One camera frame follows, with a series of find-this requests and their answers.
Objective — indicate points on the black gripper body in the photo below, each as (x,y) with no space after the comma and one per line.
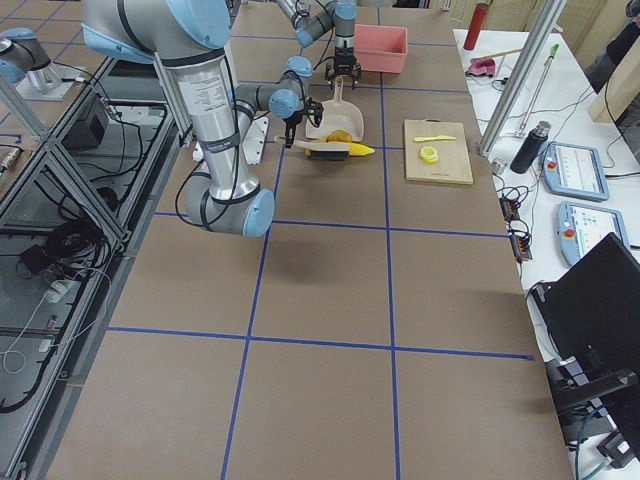
(295,117)
(343,58)

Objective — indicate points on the beige plastic dustpan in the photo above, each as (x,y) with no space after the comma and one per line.
(338,114)

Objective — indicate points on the beige hand brush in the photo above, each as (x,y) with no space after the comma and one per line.
(318,150)

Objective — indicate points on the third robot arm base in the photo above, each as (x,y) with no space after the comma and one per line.
(26,64)

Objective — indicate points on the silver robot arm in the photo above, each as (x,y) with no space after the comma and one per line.
(338,18)
(189,38)

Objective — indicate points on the pink plastic bin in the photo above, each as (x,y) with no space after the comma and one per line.
(381,49)

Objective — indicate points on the brown toy potato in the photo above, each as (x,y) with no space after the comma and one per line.
(340,136)

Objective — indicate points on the yellow toy corn cob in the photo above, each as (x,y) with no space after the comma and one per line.
(360,150)

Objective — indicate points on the yellow plastic knife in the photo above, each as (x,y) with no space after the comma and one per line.
(434,138)

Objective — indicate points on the yellow lemon slice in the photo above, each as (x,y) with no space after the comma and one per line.
(429,155)

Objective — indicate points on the bamboo cutting board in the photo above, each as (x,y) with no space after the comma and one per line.
(454,165)

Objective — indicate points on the pink cloth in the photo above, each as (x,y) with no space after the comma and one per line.
(482,67)

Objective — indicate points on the red water bottle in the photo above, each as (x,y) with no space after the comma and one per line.
(476,25)

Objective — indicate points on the wooden stick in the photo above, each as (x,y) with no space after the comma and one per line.
(495,55)

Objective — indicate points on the small metal cup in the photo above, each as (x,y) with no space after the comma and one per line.
(498,165)

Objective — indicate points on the metal reacher grabber stick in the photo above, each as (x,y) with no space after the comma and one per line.
(520,131)

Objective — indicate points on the black water bottle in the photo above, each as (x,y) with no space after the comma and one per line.
(530,148)

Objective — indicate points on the black power adapter box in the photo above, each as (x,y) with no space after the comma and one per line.
(90,126)

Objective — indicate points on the far teach pendant tablet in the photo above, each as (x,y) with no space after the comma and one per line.
(575,171)

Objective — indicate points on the teach pendant tablet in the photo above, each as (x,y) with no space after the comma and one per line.
(575,171)
(581,227)

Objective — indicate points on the near teach pendant tablet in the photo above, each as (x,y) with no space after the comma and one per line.
(581,227)

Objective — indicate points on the black monitor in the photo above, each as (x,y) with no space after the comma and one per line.
(592,315)

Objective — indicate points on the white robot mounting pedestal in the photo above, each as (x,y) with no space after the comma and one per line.
(254,139)

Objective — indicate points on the aluminium frame post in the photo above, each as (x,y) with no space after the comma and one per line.
(532,48)

